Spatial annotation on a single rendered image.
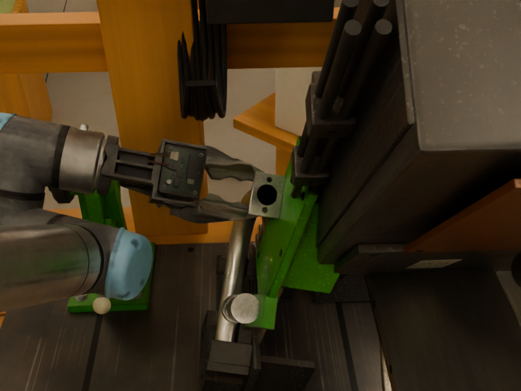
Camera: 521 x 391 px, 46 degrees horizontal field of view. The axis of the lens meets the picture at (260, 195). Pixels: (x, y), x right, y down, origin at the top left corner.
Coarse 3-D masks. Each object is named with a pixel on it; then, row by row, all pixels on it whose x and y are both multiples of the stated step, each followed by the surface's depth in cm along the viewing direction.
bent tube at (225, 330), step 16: (256, 176) 78; (272, 176) 78; (256, 192) 78; (272, 192) 81; (256, 208) 78; (272, 208) 78; (240, 224) 89; (240, 240) 90; (240, 256) 90; (224, 272) 90; (240, 272) 90; (224, 288) 89; (240, 288) 89; (224, 320) 88; (224, 336) 87
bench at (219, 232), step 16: (128, 208) 127; (128, 224) 123; (224, 224) 123; (256, 224) 123; (160, 240) 119; (176, 240) 119; (192, 240) 119; (208, 240) 119; (224, 240) 119; (0, 320) 104
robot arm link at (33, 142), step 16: (0, 112) 71; (0, 128) 68; (16, 128) 69; (32, 128) 70; (48, 128) 70; (64, 128) 71; (0, 144) 68; (16, 144) 68; (32, 144) 69; (48, 144) 69; (0, 160) 68; (16, 160) 69; (32, 160) 69; (48, 160) 69; (0, 176) 68; (16, 176) 69; (32, 176) 70; (48, 176) 70; (32, 192) 70
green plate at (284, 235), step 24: (288, 168) 78; (288, 192) 76; (312, 192) 67; (288, 216) 74; (312, 216) 71; (264, 240) 84; (288, 240) 72; (312, 240) 73; (264, 264) 82; (288, 264) 74; (312, 264) 76; (264, 288) 79; (312, 288) 78
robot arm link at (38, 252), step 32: (64, 224) 63; (96, 224) 68; (0, 256) 49; (32, 256) 53; (64, 256) 57; (96, 256) 62; (128, 256) 64; (0, 288) 49; (32, 288) 53; (64, 288) 58; (96, 288) 64; (128, 288) 65
